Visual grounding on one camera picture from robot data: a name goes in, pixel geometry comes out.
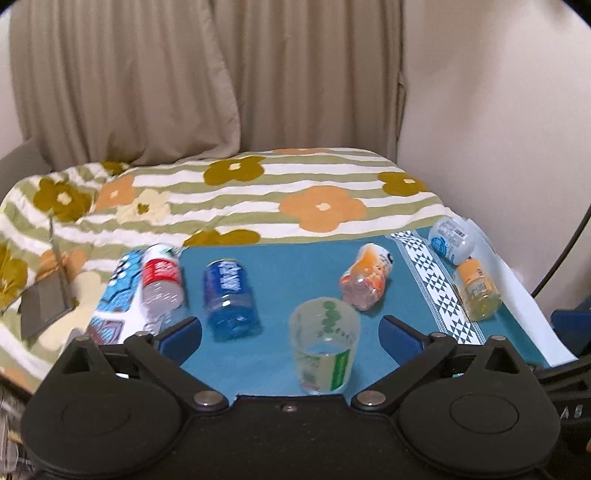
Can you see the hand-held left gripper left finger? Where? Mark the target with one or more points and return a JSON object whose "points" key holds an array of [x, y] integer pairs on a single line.
{"points": [[182, 339]]}

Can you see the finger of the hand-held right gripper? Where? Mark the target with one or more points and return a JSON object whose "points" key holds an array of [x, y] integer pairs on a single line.
{"points": [[570, 323]]}

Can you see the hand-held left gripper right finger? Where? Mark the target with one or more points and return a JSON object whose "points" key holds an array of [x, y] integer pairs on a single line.
{"points": [[400, 339]]}

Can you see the clear cup with green print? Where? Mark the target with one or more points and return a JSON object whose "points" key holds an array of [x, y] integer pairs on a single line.
{"points": [[339, 364]]}

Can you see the orange label plastic bottle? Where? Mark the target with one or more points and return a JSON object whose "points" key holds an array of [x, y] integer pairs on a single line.
{"points": [[369, 277]]}

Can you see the blue label plastic bottle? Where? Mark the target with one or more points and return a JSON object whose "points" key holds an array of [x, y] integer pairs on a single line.
{"points": [[228, 286]]}

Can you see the red label plastic bottle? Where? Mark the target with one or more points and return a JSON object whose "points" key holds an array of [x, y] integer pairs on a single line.
{"points": [[159, 272]]}

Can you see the small yellow orange bottle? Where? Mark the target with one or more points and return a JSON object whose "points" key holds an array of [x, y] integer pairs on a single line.
{"points": [[475, 286]]}

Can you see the white and blue label bottle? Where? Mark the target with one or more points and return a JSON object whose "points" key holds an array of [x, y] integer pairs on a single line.
{"points": [[448, 240]]}

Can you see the teal patterned cloth mat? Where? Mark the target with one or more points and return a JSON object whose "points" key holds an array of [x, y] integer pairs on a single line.
{"points": [[286, 277]]}

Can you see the floral striped blanket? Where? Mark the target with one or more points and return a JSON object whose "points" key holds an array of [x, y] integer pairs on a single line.
{"points": [[323, 207]]}

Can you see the grey upholstered furniture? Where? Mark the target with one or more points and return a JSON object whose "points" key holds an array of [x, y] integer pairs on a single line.
{"points": [[18, 161]]}

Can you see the beige curtain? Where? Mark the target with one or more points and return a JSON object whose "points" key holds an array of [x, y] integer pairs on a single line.
{"points": [[138, 69]]}

